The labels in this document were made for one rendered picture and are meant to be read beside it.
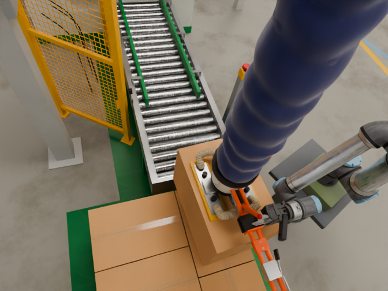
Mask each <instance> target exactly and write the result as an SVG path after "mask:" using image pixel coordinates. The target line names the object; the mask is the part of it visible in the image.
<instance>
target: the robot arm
mask: <svg viewBox="0 0 388 291"><path fill-rule="evenodd" d="M381 147H383V148H384V149H385V151H386V152H387V153H386V154H384V156H382V157H381V158H379V159H378V160H377V161H375V162H374V163H373V164H371V165H370V166H368V167H367V168H366V169H365V170H363V169H362V167H361V166H360V164H361V156H360V155H361V154H363V153H364V152H366V151H368V150H370V149H371V148H375V149H378V148H381ZM315 181H317V182H319V183H320V184H322V185H325V186H333V185H335V184H336V183H337V182H338V181H339V182H340V183H341V184H342V186H343V187H344V189H345V190H346V191H347V193H348V195H349V196H350V198H351V199H352V200H353V201H354V202H355V203H356V204H360V203H364V202H366V201H368V200H371V199H373V198H375V197H377V196H379V195H380V191H379V190H378V189H379V187H380V186H382V185H384V184H386V183H388V121H373V122H369V123H367V124H365V125H363V126H361V127H360V129H359V132H358V133H357V134H356V135H354V136H352V137H351V138H350V139H348V140H347V141H345V142H343V143H342V144H340V145H338V146H337V147H335V148H334V149H332V150H331V151H329V152H328V153H326V154H324V155H323V156H321V157H320V158H318V159H317V160H315V161H313V162H312V163H310V164H309V165H307V166H306V167H304V168H302V169H301V170H299V171H298V172H296V173H294V174H293V175H292V176H290V177H288V178H285V177H283V178H281V179H279V180H278V181H276V182H275V183H273V189H274V192H275V193H276V195H277V196H278V198H279V200H280V202H281V203H278V204H275V203H272V204H268V205H265V206H264V207H263V208H262V209H261V210H260V211H257V212H258V213H260V214H262V216H263V218H262V219H258V221H256V222H254V223H252V225H255V226H257V225H262V224H264V227H265V226H268V225H269V226H270V225H273V224H275V223H279V231H278V241H285V240H286V238H287V229H288V221H289V222H291V223H299V222H301V221H303V220H305V219H307V218H308V217H310V216H312V215H315V214H319V213H320V212H321V211H322V205H321V202H320V200H319V199H318V198H317V197H316V196H313V195H312V196H308V197H304V198H301V199H298V197H297V195H296V193H297V192H298V191H299V190H301V189H303V188H304V187H306V186H308V185H309V184H311V183H313V182H315Z"/></svg>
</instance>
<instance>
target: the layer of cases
mask: <svg viewBox="0 0 388 291"><path fill-rule="evenodd" d="M88 217H89V228H90V234H91V244H92V254H93V260H94V270H95V281H96V291H267V290H266V287H265V285H264V282H263V280H262V277H261V275H260V272H259V269H258V266H257V264H256V261H255V258H254V256H253V253H252V251H251V249H249V250H246V251H244V252H241V253H238V254H236V255H233V256H230V257H228V258H225V259H222V260H220V261H217V262H215V263H211V264H209V265H206V266H203V264H202V261H201V259H200V256H199V253H198V250H197V247H196V244H195V241H194V239H193V235H192V232H191V229H190V227H189V224H188V221H187V218H186V215H185V212H184V209H183V207H182V204H181V200H180V197H179V195H178V192H177V190H176V191H171V192H166V193H161V194H158V195H153V196H149V197H144V198H141V199H136V200H131V201H128V202H123V203H118V204H113V205H110V206H106V207H101V208H96V209H93V210H88Z"/></svg>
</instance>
